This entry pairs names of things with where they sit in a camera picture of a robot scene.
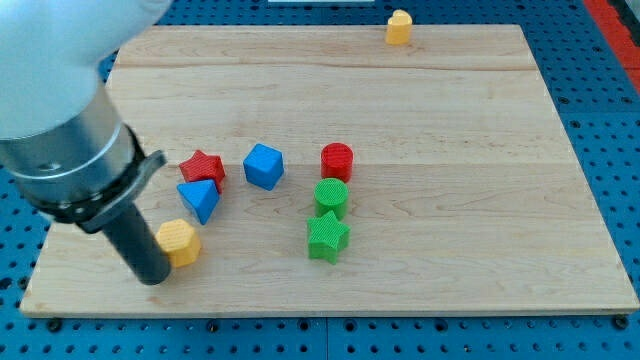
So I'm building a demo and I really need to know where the light wooden board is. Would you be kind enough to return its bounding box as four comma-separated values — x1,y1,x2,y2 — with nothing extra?
20,25,639,319

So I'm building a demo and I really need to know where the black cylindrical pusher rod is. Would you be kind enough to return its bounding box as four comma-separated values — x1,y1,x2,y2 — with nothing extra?
102,204,171,285

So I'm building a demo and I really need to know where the red cylinder block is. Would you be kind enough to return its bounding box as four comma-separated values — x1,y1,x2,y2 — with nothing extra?
321,142,354,183

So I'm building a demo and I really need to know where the blue cube block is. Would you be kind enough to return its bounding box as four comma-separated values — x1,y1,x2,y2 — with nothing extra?
243,143,284,191

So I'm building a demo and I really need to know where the blue triangle block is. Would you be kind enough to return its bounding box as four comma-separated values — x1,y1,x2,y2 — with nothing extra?
176,179,220,225

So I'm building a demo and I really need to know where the green star block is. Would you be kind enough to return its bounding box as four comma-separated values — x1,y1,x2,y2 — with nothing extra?
306,210,350,265

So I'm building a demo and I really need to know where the yellow hexagon block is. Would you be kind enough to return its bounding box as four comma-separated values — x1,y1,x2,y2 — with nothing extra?
156,219,201,268

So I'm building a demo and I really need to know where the red mat strip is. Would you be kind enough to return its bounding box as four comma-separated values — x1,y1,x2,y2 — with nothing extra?
583,0,639,90

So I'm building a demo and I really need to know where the red star block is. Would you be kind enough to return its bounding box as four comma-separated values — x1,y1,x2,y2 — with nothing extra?
179,150,226,194

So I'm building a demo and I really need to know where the black flange mount plate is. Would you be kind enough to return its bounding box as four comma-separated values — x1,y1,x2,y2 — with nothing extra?
37,125,167,234

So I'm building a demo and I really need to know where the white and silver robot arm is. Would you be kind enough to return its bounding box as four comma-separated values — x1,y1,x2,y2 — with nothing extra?
1,0,171,285

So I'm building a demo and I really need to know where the green cylinder block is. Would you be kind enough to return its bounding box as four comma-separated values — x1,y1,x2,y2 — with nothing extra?
314,178,349,220

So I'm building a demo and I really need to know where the yellow heart block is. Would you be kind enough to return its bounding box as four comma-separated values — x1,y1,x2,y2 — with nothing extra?
385,9,413,45

